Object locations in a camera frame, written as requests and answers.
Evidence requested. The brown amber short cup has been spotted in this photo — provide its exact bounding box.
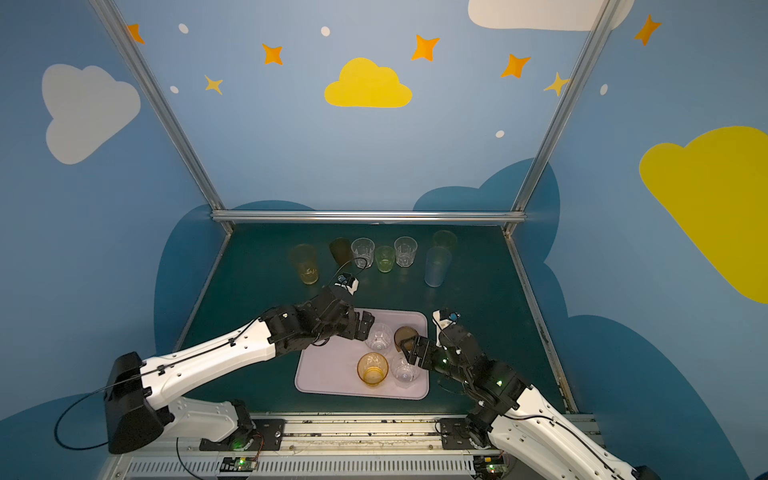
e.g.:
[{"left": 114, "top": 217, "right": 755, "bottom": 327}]
[{"left": 394, "top": 326, "right": 419, "bottom": 353}]

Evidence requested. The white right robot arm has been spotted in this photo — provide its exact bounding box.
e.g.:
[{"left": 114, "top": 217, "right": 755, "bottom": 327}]
[{"left": 397, "top": 322, "right": 659, "bottom": 479}]

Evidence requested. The tall pale blue cup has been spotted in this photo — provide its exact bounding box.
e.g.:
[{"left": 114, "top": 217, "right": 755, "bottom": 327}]
[{"left": 424, "top": 246, "right": 453, "bottom": 288}]

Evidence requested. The small green cup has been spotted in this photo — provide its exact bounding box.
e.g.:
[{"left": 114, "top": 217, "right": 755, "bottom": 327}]
[{"left": 374, "top": 245, "right": 396, "bottom": 273}]

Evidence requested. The tall yellow plastic cup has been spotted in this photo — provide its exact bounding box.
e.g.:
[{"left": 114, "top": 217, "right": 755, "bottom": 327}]
[{"left": 289, "top": 244, "right": 319, "bottom": 285}]

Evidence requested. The clear faceted glass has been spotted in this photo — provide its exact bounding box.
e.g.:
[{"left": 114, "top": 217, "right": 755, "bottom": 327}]
[
  {"left": 365, "top": 323, "right": 394, "bottom": 353},
  {"left": 394, "top": 236, "right": 418, "bottom": 268},
  {"left": 351, "top": 237, "right": 375, "bottom": 270},
  {"left": 390, "top": 357, "right": 421, "bottom": 387}
]

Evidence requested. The aluminium back frame rail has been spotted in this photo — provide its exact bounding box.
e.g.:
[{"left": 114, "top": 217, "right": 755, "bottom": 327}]
[{"left": 211, "top": 210, "right": 526, "bottom": 224}]

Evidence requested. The green tinted cup back right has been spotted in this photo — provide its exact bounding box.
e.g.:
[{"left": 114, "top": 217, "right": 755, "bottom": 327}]
[{"left": 432, "top": 229, "right": 458, "bottom": 252}]

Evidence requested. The yellow short cup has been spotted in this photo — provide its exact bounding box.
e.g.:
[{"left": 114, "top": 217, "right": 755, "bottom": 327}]
[{"left": 357, "top": 352, "right": 389, "bottom": 386}]

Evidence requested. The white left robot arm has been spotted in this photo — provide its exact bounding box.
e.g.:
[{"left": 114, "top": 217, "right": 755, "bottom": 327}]
[{"left": 104, "top": 281, "right": 375, "bottom": 454}]

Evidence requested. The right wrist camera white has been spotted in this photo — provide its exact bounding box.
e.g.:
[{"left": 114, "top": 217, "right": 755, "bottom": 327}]
[{"left": 432, "top": 308, "right": 460, "bottom": 333}]

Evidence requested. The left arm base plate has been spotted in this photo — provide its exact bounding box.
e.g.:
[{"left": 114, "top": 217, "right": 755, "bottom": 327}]
[{"left": 199, "top": 418, "right": 286, "bottom": 452}]

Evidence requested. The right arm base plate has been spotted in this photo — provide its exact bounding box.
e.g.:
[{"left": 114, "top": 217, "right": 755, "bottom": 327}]
[{"left": 436, "top": 417, "right": 493, "bottom": 450}]

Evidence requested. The aluminium front rail base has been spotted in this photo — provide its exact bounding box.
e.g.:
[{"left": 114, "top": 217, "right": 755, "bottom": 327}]
[{"left": 100, "top": 413, "right": 540, "bottom": 479}]

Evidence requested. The aluminium left corner post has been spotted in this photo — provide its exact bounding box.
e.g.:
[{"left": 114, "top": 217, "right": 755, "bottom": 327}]
[{"left": 90, "top": 0, "right": 225, "bottom": 213}]

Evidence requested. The aluminium corner post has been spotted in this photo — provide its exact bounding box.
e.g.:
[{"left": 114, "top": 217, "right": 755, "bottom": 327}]
[
  {"left": 90, "top": 0, "right": 225, "bottom": 213},
  {"left": 503, "top": 0, "right": 623, "bottom": 240}
]

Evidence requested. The left green circuit board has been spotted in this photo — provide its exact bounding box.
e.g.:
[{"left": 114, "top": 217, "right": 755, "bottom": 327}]
[{"left": 219, "top": 456, "right": 259, "bottom": 474}]

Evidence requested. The lilac plastic tray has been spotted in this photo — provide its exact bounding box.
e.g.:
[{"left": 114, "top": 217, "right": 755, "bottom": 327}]
[{"left": 295, "top": 309, "right": 429, "bottom": 400}]

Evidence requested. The green circuit board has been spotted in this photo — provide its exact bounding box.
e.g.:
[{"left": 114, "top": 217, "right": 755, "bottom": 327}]
[
  {"left": 219, "top": 456, "right": 259, "bottom": 474},
  {"left": 472, "top": 456, "right": 509, "bottom": 480}
]

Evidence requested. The aluminium right corner post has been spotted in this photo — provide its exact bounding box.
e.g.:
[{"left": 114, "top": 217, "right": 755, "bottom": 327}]
[{"left": 503, "top": 0, "right": 623, "bottom": 240}]

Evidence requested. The right green circuit board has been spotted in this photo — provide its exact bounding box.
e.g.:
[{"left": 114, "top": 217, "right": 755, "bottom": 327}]
[{"left": 472, "top": 456, "right": 509, "bottom": 480}]

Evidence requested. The dark olive cup back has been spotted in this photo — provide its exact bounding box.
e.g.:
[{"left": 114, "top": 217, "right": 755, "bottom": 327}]
[{"left": 329, "top": 237, "right": 354, "bottom": 268}]

